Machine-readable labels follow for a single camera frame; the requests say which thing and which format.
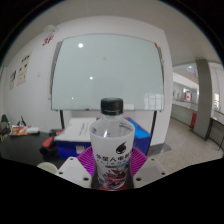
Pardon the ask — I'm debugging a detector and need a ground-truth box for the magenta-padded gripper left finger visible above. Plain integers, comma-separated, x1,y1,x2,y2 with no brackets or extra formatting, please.
54,146,96,188

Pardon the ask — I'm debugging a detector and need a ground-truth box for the red and white flag sign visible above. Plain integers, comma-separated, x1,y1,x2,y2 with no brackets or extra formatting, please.
184,90,194,101

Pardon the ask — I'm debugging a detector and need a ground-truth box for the white flat box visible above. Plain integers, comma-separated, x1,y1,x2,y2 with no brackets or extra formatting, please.
26,126,41,135

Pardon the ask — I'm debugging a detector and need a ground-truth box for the small white wall poster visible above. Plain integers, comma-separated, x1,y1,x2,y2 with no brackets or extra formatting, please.
8,69,18,91

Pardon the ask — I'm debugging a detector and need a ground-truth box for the orange flat package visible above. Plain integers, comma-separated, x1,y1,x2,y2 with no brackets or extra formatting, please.
9,124,33,137

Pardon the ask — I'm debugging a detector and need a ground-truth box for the grey notice board with papers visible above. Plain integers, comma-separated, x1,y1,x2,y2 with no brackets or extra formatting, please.
48,40,64,101

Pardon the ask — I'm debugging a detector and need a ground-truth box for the red and black tool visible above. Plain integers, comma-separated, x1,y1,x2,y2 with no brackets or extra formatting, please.
39,129,64,158

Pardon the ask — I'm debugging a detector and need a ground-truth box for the large whiteboard on stand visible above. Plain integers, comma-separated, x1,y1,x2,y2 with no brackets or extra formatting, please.
49,33,166,113

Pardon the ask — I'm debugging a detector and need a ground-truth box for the blue cardboard box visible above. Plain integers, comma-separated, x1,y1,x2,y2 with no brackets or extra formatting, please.
54,116,152,160

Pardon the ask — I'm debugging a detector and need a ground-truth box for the large white wall poster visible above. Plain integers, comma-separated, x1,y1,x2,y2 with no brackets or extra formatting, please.
16,53,33,86

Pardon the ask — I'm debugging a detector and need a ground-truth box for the red wall cabinet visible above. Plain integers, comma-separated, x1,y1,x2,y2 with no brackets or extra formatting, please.
189,111,198,129

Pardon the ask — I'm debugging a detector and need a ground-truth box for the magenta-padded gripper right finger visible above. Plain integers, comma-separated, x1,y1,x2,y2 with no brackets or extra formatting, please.
128,147,169,188

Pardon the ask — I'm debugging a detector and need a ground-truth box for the clear black-capped drink bottle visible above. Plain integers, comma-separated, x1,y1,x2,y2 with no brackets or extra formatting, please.
89,97,136,190

